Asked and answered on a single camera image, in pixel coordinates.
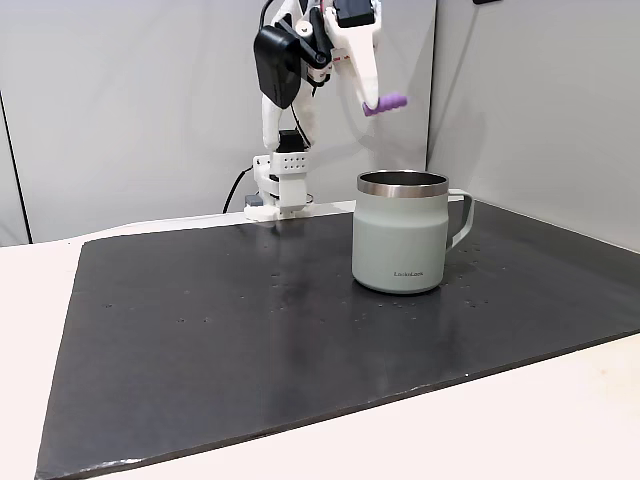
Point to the purple ribbed pen grip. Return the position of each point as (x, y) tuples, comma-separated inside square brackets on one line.
[(389, 104)]

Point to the grey table clamp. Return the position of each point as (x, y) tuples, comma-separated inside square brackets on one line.
[(253, 200)]

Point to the pale green steel mug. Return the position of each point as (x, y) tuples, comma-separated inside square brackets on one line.
[(397, 240)]

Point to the black table mat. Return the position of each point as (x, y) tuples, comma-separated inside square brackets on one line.
[(280, 360)]

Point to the black oval camera box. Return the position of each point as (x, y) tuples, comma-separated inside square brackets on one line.
[(276, 67)]

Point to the dark object on wall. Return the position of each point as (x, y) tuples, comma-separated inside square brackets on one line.
[(486, 1)]

